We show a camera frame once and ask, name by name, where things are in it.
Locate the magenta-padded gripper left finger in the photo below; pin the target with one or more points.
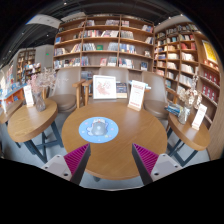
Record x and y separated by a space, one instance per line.
76 160

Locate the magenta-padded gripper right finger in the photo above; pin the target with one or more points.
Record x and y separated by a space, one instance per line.
146 160

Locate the grey computer mouse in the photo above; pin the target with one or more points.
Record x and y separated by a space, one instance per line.
98 129

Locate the round blue mouse pad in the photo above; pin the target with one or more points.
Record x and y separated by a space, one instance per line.
111 133

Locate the round wooden side table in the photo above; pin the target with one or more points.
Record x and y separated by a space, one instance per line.
30 121
10 115
190 133

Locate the brown padded wooden armchair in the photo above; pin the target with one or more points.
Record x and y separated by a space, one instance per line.
65 100
110 71
155 106

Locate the glass vase with dried flowers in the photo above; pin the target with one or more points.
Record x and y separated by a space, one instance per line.
40 103
183 118

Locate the white sign with wooden base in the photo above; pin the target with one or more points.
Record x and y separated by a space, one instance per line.
28 95
199 116
136 95

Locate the stack of pale blue books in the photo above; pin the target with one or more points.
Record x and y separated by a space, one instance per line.
148 87

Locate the dark standing book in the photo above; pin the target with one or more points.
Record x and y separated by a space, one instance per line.
121 90

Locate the white framed floral picture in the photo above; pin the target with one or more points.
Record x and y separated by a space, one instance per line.
104 87

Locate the orange book display table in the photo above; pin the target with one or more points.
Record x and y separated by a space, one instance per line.
10 93

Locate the small distant wooden bookshelf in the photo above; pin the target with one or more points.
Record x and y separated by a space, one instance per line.
25 60

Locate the curved wooden bookshelf unit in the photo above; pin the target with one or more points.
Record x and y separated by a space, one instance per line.
180 50

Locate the wide wooden bookshelf unit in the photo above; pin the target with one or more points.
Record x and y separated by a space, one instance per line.
103 36

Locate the white ceiling air vent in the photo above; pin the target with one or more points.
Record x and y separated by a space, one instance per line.
43 20

